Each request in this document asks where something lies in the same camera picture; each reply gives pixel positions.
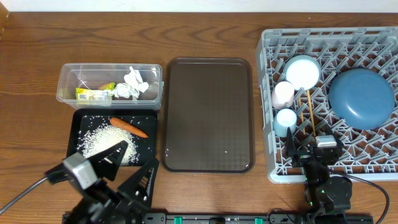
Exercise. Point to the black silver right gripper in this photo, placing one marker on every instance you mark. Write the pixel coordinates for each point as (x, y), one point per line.
(290, 149)

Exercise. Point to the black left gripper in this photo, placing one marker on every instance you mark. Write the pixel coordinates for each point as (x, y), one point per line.
(94, 201)

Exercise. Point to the light blue plastic cup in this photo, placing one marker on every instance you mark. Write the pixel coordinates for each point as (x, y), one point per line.
(284, 119)

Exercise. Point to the wooden chopstick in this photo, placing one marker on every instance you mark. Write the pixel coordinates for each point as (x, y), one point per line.
(301, 115)
(311, 112)

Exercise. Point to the orange carrot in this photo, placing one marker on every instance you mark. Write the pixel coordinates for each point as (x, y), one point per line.
(127, 127)

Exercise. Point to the pink plastic cup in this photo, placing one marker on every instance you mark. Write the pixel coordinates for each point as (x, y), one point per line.
(282, 95)

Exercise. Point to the dark blue plate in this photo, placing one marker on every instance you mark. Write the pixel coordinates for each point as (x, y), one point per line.
(361, 97)

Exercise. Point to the light blue bowl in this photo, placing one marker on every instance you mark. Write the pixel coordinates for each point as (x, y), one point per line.
(302, 71)

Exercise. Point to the white paper napkin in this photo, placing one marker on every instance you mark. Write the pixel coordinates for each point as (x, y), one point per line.
(124, 90)

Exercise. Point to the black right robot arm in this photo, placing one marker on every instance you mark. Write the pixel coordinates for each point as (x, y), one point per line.
(326, 193)

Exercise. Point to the grey plastic dishwasher rack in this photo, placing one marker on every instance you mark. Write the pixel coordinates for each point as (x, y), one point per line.
(369, 154)

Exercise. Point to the clear plastic waste bin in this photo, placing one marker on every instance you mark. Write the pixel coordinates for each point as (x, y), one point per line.
(93, 75)

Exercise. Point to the spilled white rice pile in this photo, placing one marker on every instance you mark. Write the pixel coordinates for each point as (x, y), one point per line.
(105, 136)

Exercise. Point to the black rectangular tray bin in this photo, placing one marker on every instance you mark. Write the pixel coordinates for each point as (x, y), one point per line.
(89, 119)

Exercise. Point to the yellow green snack wrapper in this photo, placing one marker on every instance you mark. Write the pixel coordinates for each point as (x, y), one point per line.
(103, 93)

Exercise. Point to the dark brown serving tray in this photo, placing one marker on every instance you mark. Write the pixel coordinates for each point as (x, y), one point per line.
(208, 116)

